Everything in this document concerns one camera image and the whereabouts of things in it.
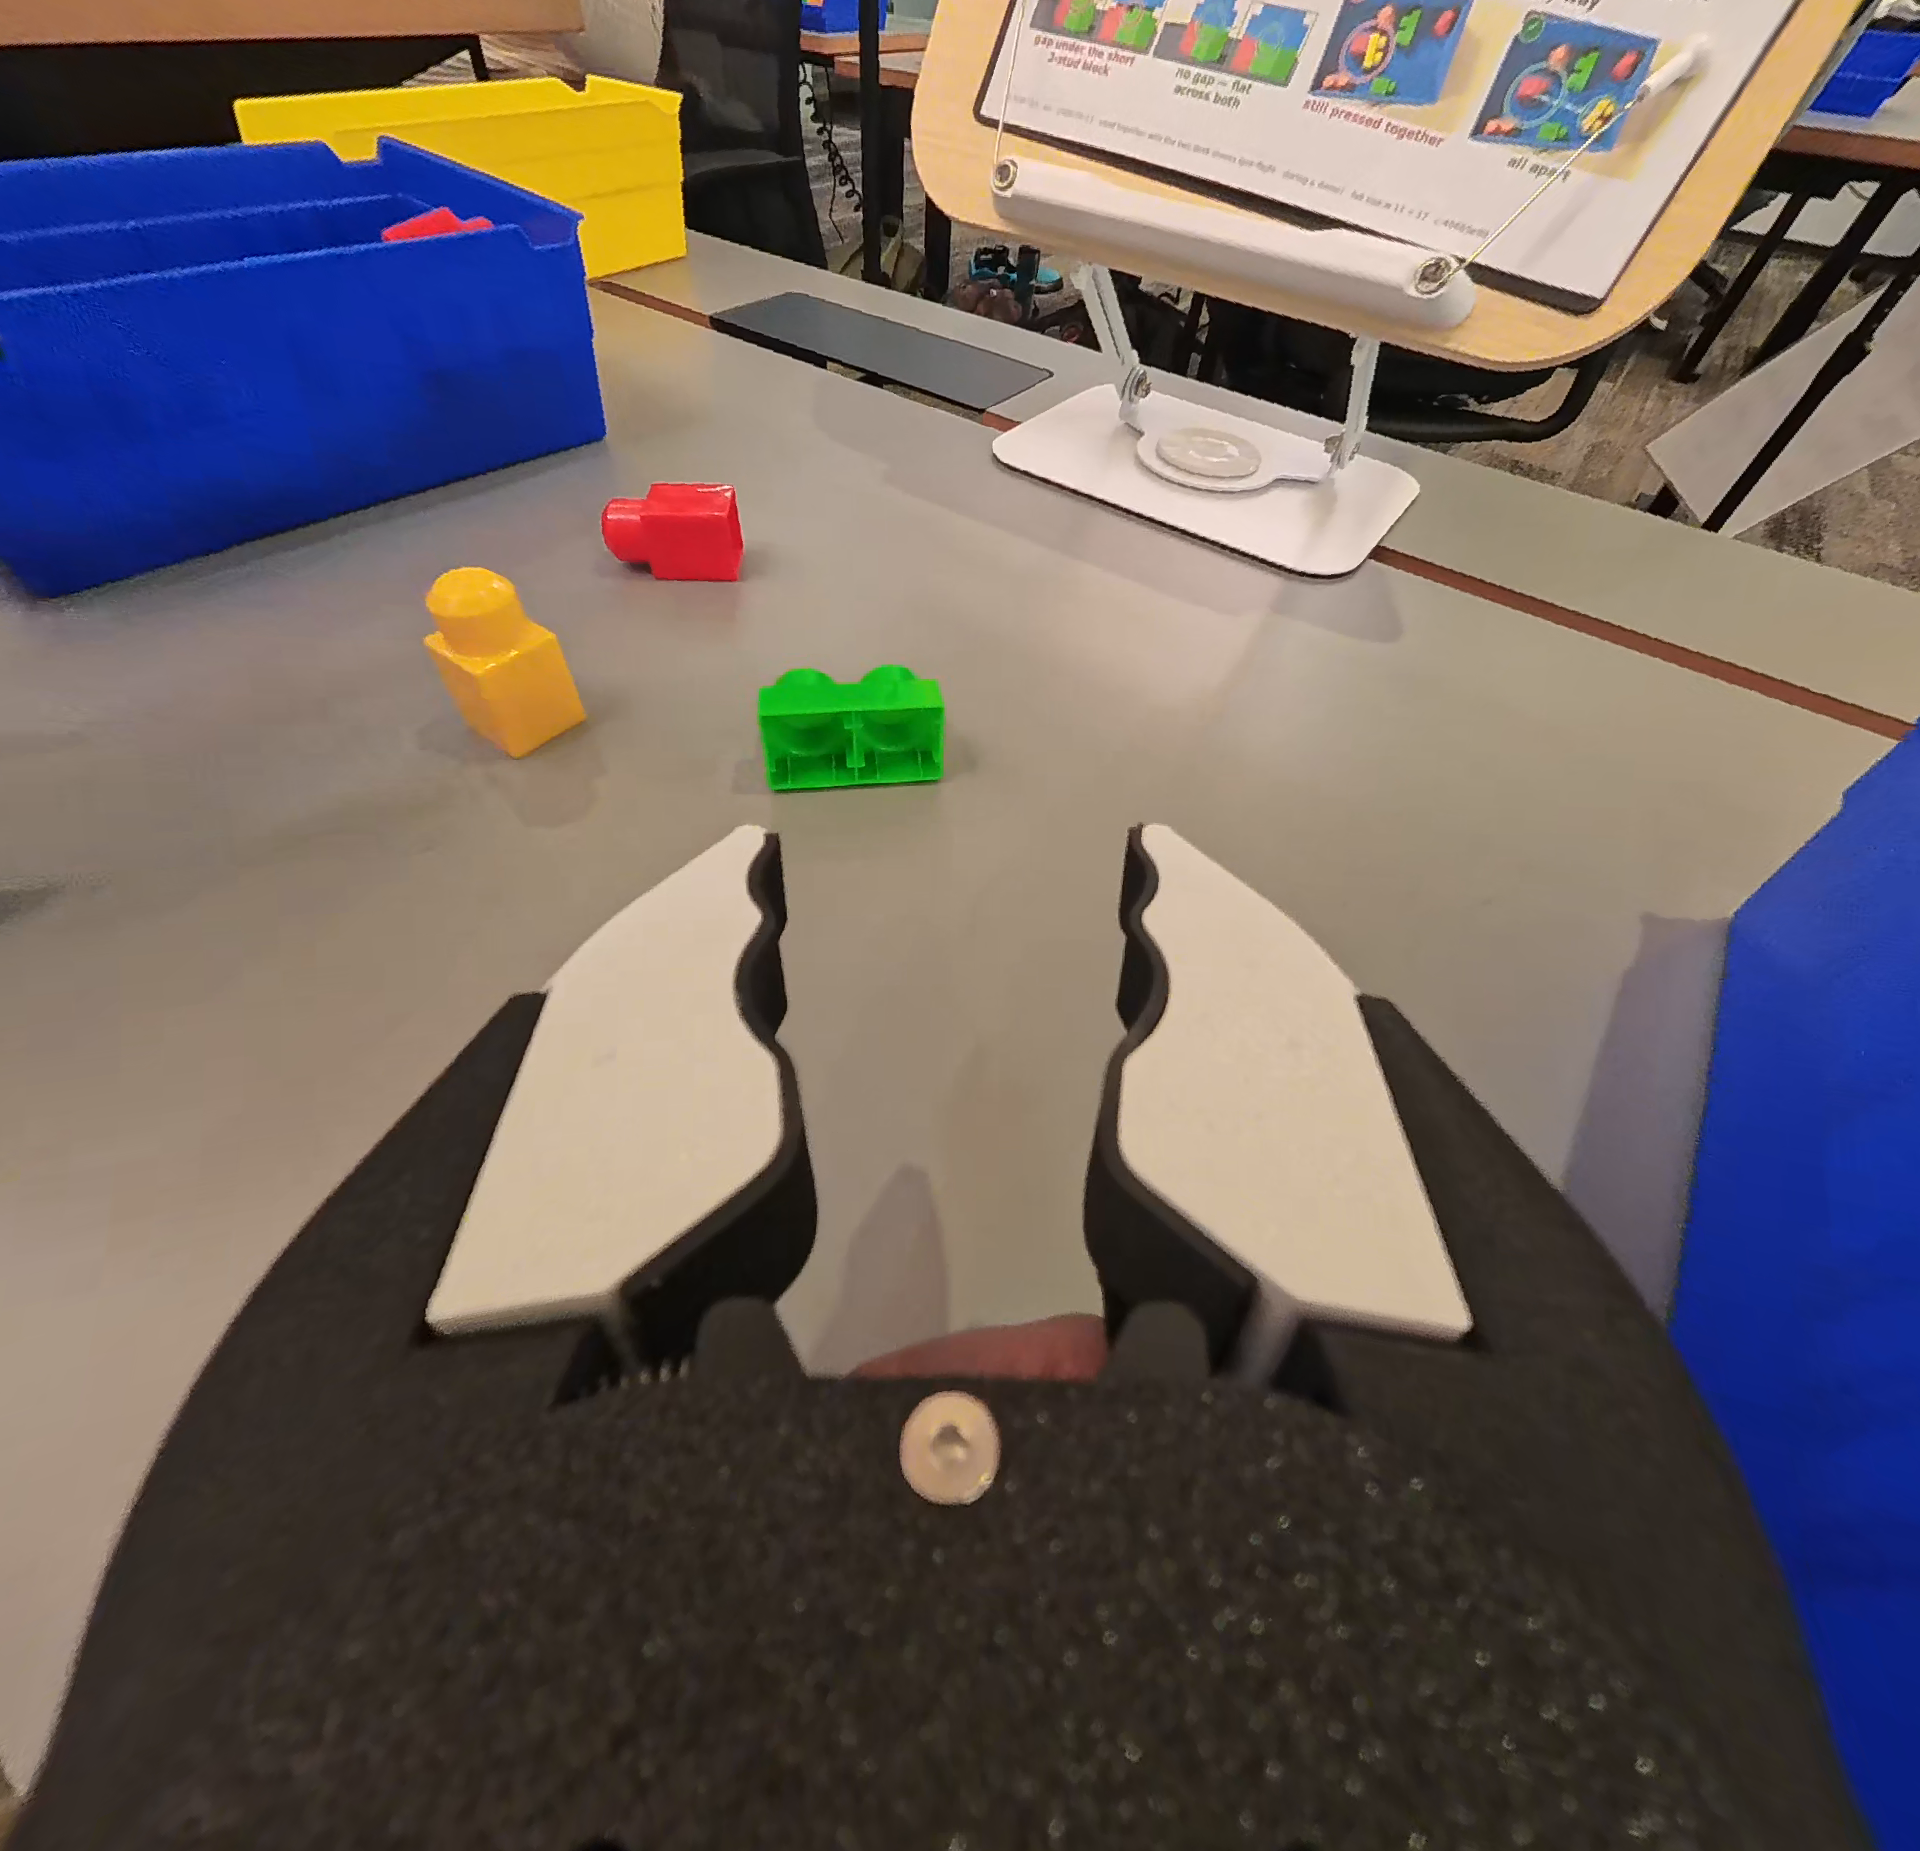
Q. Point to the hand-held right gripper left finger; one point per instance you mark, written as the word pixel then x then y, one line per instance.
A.
pixel 622 1132

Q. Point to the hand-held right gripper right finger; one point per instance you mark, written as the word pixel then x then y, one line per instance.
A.
pixel 1274 1132

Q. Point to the green two-stud block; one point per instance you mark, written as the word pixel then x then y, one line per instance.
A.
pixel 778 742

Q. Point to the yellow single-stud block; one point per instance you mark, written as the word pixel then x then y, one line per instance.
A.
pixel 510 691

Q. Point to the blue plastic bin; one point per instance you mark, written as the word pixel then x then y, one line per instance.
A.
pixel 1830 1282
pixel 300 412

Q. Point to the red single-stud block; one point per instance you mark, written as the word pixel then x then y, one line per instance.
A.
pixel 691 531

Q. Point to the grey leaning board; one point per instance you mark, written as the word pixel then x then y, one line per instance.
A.
pixel 1724 457

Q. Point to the flat table hatch cover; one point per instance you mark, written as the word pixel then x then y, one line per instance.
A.
pixel 887 352

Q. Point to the black tripod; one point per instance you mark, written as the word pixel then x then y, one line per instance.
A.
pixel 1801 409

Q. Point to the white sheet holder ledge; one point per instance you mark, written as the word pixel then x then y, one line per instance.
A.
pixel 1232 239

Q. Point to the small red block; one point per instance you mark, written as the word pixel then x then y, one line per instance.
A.
pixel 437 225

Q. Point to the yellow plastic bin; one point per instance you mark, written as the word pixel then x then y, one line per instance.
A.
pixel 630 186

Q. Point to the printed instruction sheet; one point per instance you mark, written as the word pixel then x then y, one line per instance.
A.
pixel 1274 141

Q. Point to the black mesh office chair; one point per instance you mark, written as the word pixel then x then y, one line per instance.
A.
pixel 736 82

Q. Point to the small blue bin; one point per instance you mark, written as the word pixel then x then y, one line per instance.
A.
pixel 842 8
pixel 1876 82

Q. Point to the wood-edged desk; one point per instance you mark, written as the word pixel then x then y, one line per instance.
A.
pixel 300 8

